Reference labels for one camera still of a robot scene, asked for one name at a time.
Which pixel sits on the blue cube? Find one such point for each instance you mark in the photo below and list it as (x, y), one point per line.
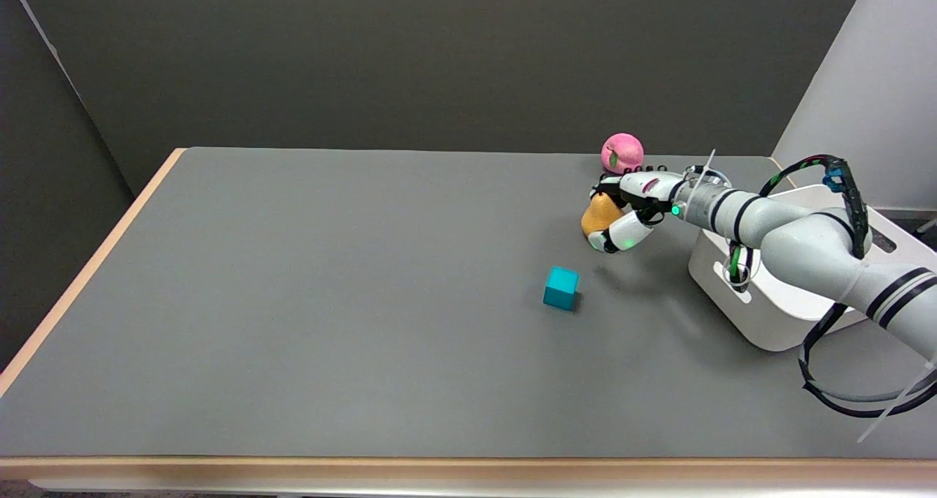
(561, 288)

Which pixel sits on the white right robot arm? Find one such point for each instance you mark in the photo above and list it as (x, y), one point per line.
(805, 242)

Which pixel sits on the pink peach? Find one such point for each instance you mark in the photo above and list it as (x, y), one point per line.
(622, 152)

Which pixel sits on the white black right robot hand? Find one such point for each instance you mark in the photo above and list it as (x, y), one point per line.
(637, 203)

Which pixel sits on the yellow pear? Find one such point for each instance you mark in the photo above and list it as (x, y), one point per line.
(599, 216)

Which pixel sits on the white plastic bin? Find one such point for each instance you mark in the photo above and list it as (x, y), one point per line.
(787, 300)

